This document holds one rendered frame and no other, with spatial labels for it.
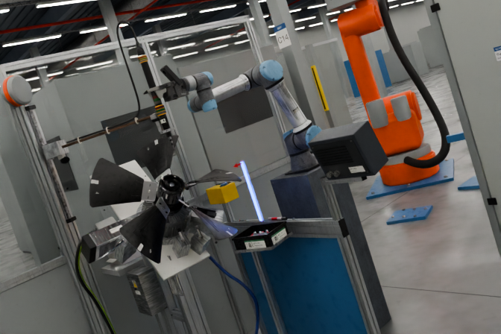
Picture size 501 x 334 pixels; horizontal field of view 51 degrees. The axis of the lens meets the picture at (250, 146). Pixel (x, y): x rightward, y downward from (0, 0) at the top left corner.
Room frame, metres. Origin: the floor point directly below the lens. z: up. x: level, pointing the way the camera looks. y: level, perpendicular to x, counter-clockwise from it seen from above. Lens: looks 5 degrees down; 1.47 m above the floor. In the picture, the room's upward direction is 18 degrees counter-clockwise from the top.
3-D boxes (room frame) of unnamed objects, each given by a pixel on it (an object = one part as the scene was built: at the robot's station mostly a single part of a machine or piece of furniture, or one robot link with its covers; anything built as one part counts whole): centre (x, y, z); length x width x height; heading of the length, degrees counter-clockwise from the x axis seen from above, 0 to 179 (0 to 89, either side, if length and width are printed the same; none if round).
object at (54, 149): (2.66, 0.94, 1.54); 0.10 x 0.07 x 0.08; 72
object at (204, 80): (2.63, 0.13, 1.64); 0.11 x 0.08 x 0.09; 127
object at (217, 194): (2.92, 0.23, 1.02); 0.16 x 0.10 x 0.11; 37
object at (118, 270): (2.84, 0.77, 0.85); 0.36 x 0.24 x 0.03; 127
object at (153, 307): (2.60, 0.73, 0.73); 0.15 x 0.09 x 0.22; 37
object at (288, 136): (2.98, -0.25, 1.18); 0.13 x 0.12 x 0.14; 30
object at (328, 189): (2.26, -0.26, 0.96); 0.03 x 0.03 x 0.20; 37
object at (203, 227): (2.52, 0.32, 0.98); 0.20 x 0.16 x 0.20; 37
